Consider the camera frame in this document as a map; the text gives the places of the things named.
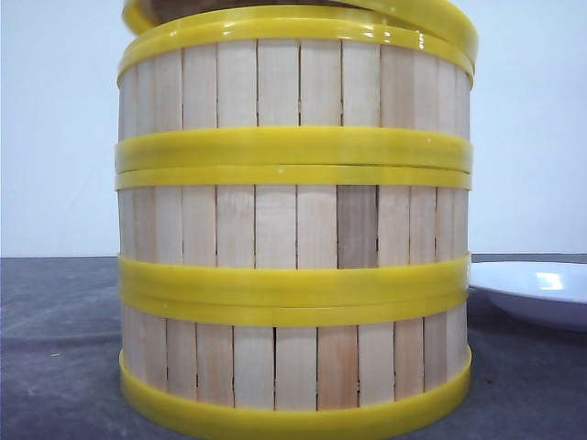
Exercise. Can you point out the woven bamboo steamer lid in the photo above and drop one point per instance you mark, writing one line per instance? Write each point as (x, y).
(437, 18)

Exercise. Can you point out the bamboo steamer tray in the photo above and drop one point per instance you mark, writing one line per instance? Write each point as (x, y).
(369, 381)
(287, 254)
(303, 94)

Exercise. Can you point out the white plate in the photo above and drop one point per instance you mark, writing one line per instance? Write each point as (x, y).
(551, 294)

